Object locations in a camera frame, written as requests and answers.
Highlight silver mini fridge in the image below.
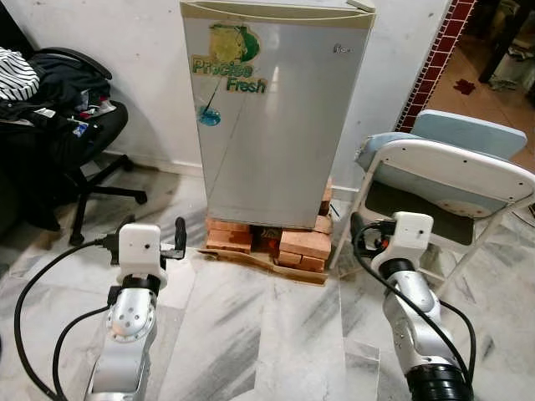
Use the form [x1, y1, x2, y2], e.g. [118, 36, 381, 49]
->
[180, 0, 376, 229]

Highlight red clay brick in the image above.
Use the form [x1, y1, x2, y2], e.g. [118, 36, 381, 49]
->
[320, 178, 334, 216]
[206, 219, 252, 236]
[276, 251, 327, 273]
[205, 234, 253, 253]
[280, 230, 333, 261]

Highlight black office chair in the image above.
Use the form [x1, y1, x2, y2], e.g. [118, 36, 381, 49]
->
[0, 48, 149, 246]

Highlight brown wooden board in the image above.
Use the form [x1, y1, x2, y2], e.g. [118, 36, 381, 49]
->
[196, 246, 329, 287]

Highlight white plastic chair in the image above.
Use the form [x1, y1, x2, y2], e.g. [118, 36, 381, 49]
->
[330, 136, 535, 277]

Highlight black clothes pile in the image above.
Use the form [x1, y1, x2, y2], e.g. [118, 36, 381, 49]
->
[0, 57, 114, 126]

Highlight black white striped garment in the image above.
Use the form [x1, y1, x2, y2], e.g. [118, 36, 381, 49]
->
[0, 48, 41, 103]

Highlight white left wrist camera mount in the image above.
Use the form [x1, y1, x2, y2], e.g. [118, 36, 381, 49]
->
[115, 223, 166, 289]

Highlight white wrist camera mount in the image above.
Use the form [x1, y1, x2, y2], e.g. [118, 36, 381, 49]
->
[370, 211, 435, 277]
[115, 223, 166, 289]

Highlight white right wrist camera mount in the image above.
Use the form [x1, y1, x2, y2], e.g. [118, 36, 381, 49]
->
[370, 211, 435, 277]

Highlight short black left arm cable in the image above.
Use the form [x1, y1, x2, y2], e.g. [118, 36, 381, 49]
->
[52, 305, 114, 401]

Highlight short black arm cable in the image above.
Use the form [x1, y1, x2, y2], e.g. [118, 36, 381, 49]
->
[52, 305, 114, 401]
[435, 298, 478, 373]

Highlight long black left arm cable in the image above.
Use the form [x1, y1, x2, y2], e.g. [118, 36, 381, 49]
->
[13, 236, 123, 401]

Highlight short black right arm cable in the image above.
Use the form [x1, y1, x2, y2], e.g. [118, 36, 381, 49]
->
[435, 298, 478, 373]

